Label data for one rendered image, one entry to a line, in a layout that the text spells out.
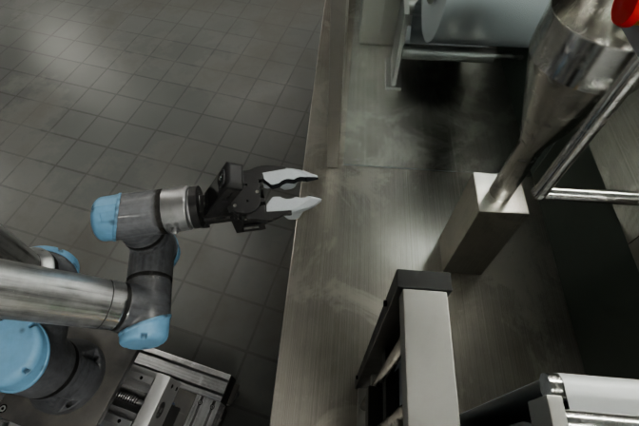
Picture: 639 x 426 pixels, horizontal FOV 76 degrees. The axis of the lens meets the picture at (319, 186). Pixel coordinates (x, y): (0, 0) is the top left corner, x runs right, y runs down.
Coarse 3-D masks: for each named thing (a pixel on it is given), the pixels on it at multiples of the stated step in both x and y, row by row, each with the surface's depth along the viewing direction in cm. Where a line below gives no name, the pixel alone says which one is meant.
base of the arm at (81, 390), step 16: (80, 352) 86; (96, 352) 91; (80, 368) 84; (96, 368) 88; (64, 384) 81; (80, 384) 84; (96, 384) 88; (32, 400) 82; (48, 400) 81; (64, 400) 84; (80, 400) 85
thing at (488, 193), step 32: (576, 32) 56; (544, 96) 52; (576, 96) 49; (544, 128) 57; (512, 160) 67; (480, 192) 76; (512, 192) 72; (448, 224) 93; (480, 224) 77; (512, 224) 76; (448, 256) 91; (480, 256) 87
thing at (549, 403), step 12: (552, 396) 30; (540, 408) 31; (552, 408) 30; (564, 408) 30; (576, 408) 32; (588, 408) 32; (600, 408) 32; (612, 408) 32; (540, 420) 31; (552, 420) 30; (564, 420) 30; (576, 420) 30; (588, 420) 30; (600, 420) 30; (612, 420) 30; (624, 420) 30; (636, 420) 30
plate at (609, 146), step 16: (624, 112) 76; (608, 128) 80; (624, 128) 76; (592, 144) 85; (608, 144) 80; (624, 144) 75; (608, 160) 80; (624, 160) 75; (608, 176) 79; (624, 176) 75; (624, 208) 74; (624, 224) 74
